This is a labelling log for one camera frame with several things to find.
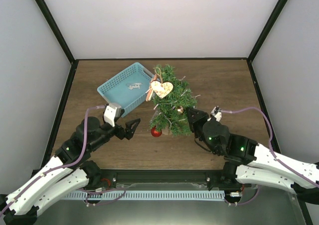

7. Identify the small green christmas tree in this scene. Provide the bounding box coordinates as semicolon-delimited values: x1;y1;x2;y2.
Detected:
150;64;197;136

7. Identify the clear led light string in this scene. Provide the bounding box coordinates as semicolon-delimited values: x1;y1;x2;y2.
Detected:
152;75;201;131

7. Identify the red ball ornament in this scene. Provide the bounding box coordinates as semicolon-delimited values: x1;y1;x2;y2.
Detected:
151;126;162;137

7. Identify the clear battery box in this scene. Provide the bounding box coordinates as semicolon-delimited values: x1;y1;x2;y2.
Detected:
150;110;160;123

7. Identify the gingerbread figure ornament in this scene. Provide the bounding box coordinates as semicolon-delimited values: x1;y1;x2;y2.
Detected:
146;74;158;102

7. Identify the brown heart ornament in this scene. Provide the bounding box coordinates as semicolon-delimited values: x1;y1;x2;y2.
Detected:
151;67;173;99

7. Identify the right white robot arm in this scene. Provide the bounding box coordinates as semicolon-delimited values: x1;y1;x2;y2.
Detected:
186;107;319;205

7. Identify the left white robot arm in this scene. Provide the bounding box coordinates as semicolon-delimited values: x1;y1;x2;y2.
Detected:
0;106;141;225

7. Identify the blue plastic basket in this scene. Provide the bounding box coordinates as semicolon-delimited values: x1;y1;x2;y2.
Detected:
97;62;154;117

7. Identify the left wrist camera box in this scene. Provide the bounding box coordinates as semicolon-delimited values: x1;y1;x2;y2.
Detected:
103;103;122;127

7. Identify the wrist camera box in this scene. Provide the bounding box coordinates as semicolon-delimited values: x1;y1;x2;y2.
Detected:
103;103;122;127
209;106;222;122

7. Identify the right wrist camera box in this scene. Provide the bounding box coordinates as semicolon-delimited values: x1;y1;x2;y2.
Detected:
209;106;222;122

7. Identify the black aluminium front rail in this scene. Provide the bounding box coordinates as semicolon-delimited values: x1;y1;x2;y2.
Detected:
89;169;241;188

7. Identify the light blue cable duct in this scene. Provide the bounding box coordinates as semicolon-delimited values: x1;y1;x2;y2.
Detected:
63;190;225;201

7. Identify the black frame post left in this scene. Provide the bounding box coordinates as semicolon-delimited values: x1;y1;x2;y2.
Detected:
26;0;75;62

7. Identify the black frame post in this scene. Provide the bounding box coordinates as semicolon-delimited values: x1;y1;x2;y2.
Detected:
26;0;75;62
248;0;296;61

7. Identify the black frame post right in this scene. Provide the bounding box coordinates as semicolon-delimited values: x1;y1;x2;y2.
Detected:
248;0;296;61

